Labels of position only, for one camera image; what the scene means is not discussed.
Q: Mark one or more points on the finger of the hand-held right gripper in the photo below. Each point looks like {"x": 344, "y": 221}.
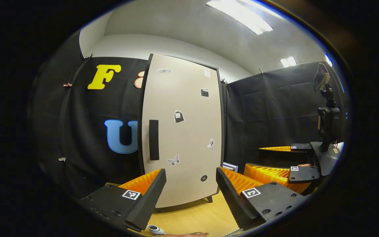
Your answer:
{"x": 268, "y": 177}
{"x": 281, "y": 157}

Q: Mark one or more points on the pink cloth clip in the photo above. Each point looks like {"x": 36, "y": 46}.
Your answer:
{"x": 67, "y": 85}

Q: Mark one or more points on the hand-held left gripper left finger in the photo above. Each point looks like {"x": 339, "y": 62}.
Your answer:
{"x": 150, "y": 200}

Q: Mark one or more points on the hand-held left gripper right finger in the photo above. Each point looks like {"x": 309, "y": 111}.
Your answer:
{"x": 232, "y": 200}

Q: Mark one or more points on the white bottle green label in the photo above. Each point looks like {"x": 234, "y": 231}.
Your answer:
{"x": 156, "y": 229}

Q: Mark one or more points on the black backdrop cloth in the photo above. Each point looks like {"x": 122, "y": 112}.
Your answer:
{"x": 265, "y": 108}

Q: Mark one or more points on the silver cloth clip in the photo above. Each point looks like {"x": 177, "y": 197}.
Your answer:
{"x": 62, "y": 159}

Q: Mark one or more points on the small ceiling light panel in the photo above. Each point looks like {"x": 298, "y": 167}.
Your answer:
{"x": 288, "y": 62}
{"x": 328, "y": 60}

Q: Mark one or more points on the long ceiling light panel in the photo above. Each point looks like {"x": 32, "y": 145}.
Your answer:
{"x": 239, "y": 16}

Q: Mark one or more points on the dark grey cabinet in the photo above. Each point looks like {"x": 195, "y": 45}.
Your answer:
{"x": 223, "y": 131}

